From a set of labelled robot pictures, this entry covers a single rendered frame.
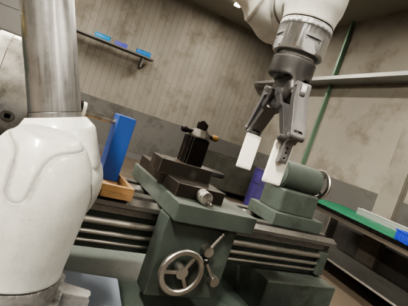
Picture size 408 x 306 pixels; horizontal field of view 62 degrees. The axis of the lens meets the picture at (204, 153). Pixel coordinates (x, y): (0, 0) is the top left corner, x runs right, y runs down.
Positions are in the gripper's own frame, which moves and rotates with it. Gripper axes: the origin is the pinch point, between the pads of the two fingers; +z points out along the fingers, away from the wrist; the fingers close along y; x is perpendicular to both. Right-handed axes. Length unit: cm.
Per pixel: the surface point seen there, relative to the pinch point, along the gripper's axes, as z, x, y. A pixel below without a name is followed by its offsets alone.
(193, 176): 13, 4, -59
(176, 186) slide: 16, -3, -48
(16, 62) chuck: -5, -56, -44
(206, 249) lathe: 33, 12, -46
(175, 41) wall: -179, 24, -752
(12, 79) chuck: 0, -55, -42
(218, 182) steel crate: 87, 184, -595
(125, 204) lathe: 27, -16, -50
